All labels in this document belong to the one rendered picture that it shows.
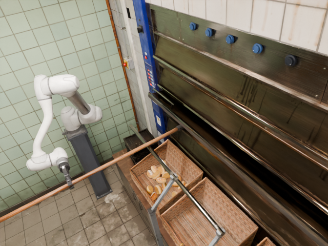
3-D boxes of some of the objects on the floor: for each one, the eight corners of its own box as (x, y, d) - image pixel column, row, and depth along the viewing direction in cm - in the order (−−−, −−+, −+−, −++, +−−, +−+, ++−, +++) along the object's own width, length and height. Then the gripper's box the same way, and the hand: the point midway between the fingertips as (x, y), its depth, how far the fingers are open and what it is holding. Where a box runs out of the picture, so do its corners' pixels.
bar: (152, 200, 295) (132, 123, 222) (226, 308, 204) (233, 238, 132) (129, 214, 284) (99, 138, 212) (195, 335, 194) (184, 274, 121)
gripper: (64, 156, 187) (72, 176, 170) (72, 170, 197) (80, 191, 180) (54, 161, 184) (61, 182, 167) (63, 175, 194) (70, 196, 177)
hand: (70, 183), depth 176 cm, fingers closed on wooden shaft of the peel, 3 cm apart
